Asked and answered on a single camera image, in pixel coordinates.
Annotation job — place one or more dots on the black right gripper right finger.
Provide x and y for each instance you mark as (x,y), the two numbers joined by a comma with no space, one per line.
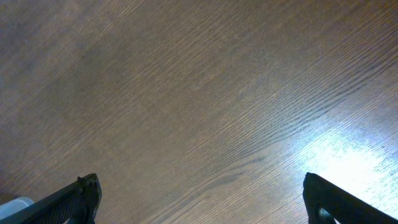
(327,203)

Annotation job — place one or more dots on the clear plastic storage container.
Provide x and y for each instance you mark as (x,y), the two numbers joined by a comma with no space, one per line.
(9,208)

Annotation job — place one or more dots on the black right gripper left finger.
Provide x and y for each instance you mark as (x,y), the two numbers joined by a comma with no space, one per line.
(76,203)

